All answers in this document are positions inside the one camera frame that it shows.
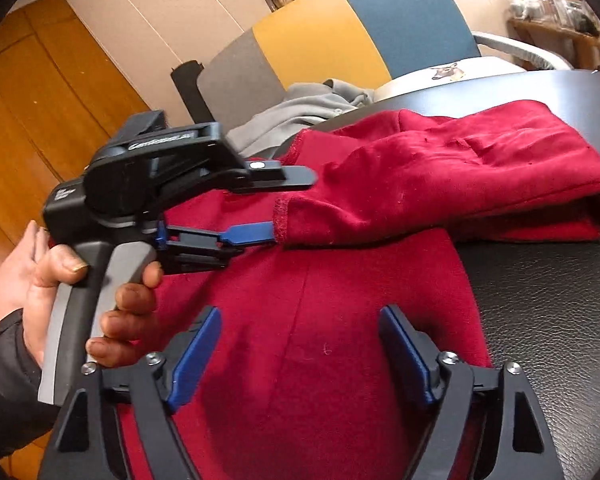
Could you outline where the white deer print cushion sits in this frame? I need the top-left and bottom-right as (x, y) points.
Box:
(375, 57), (527, 102)

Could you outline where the red garment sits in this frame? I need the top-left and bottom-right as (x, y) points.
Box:
(117, 101), (600, 480)

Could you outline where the grey garment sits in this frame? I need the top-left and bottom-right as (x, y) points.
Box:
(227, 79), (378, 158)

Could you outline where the black upright panel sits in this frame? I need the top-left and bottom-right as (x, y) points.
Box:
(170, 60), (214, 125)

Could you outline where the white curved armrest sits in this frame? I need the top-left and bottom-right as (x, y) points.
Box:
(472, 31), (576, 71)

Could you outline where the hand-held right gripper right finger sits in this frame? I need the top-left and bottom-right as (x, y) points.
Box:
(378, 304), (566, 480)

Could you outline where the cluttered wooden desk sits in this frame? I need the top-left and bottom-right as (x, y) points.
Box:
(507, 0), (600, 73)

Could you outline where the grey yellow blue chair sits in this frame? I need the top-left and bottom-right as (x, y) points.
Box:
(202, 0), (481, 106)

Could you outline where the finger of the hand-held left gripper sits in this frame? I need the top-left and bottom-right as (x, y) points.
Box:
(155, 220), (277, 276)
(240, 160), (317, 194)

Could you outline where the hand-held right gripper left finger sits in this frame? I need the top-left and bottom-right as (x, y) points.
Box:
(39, 305), (223, 480)

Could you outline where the person's left hand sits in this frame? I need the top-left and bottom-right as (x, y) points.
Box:
(0, 220), (164, 367)

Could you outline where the person's left forearm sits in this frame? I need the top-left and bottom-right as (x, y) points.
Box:
(0, 309), (63, 478)

